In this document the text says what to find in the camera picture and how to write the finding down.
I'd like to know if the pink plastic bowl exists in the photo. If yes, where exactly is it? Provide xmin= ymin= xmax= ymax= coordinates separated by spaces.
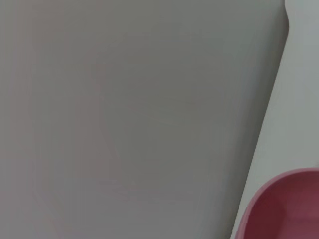
xmin=235 ymin=168 xmax=319 ymax=239

